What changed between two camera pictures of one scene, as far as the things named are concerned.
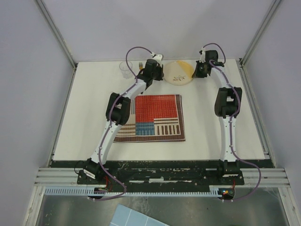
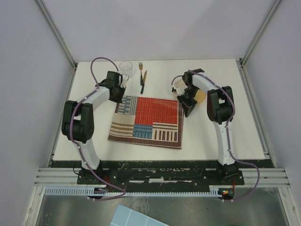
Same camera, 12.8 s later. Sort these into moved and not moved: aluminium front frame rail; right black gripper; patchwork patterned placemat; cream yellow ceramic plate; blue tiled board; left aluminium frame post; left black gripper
Moved: cream yellow ceramic plate; left black gripper; patchwork patterned placemat; right black gripper
Not moved: blue tiled board; aluminium front frame rail; left aluminium frame post
